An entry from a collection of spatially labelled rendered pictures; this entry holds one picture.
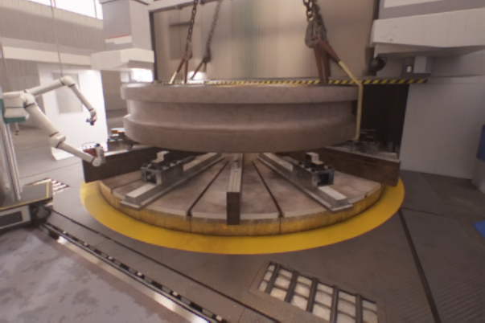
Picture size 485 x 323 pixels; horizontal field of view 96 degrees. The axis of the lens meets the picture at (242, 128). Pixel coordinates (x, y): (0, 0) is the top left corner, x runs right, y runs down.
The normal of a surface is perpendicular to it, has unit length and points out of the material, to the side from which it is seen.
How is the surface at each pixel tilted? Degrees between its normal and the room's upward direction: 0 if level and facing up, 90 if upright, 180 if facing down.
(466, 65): 90
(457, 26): 90
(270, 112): 90
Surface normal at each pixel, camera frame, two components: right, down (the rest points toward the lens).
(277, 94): 0.18, 0.18
